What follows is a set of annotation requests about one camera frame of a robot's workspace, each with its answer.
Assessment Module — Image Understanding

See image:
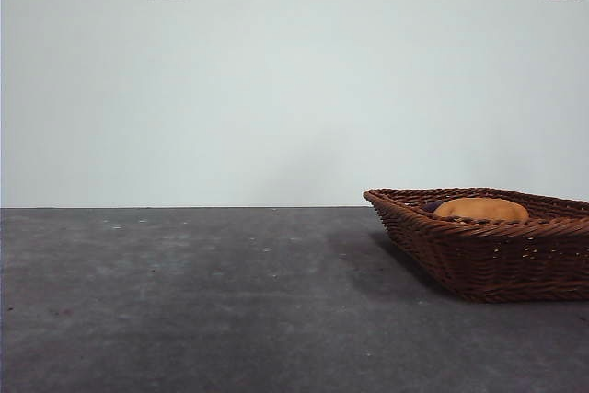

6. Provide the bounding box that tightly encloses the brown potato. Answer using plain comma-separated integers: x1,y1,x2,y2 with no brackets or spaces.
433,197,530,223

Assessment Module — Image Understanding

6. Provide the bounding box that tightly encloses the brown wicker basket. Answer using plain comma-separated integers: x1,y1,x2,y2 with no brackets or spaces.
362,187,589,305

